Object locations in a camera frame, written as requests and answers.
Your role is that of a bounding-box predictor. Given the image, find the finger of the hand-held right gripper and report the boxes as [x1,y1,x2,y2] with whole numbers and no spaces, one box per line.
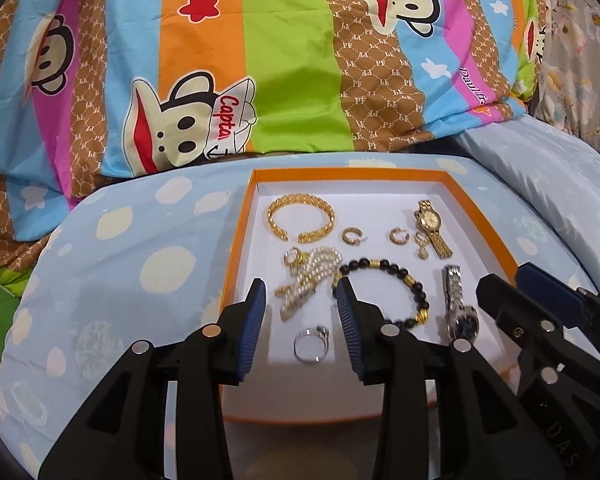
[476,273,600,480]
[516,262,600,343]

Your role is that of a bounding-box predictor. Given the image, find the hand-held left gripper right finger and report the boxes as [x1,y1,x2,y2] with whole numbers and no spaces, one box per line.
[332,279,566,480]

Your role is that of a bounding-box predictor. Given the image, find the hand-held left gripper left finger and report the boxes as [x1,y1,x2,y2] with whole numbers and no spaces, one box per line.
[37,277,268,480]

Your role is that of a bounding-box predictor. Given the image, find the silver wristwatch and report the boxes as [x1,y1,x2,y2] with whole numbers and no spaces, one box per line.
[441,265,480,346]

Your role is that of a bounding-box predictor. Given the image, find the white pearl strand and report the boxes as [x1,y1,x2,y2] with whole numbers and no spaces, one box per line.
[275,247,343,322]

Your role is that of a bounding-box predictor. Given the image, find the silver ring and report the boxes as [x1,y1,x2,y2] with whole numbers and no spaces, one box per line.
[293,325,333,362]

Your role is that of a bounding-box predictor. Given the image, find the black bead bracelet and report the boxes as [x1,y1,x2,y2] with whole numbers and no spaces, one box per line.
[332,257,430,331]

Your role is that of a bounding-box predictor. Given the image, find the orange cardboard box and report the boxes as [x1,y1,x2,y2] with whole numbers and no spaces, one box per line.
[220,167,521,428]

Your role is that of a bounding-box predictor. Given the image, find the gold wristwatch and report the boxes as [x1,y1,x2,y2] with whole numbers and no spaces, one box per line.
[413,200,453,260]

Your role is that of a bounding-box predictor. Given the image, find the grey floral sheet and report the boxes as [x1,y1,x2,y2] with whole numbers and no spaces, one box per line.
[525,0,600,171]

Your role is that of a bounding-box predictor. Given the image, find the colourful monkey printed blanket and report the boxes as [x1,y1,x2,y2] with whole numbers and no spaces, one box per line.
[0,0,551,271]

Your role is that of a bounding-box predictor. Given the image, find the gold cuff bracelet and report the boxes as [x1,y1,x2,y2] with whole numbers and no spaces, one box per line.
[267,194,337,245]

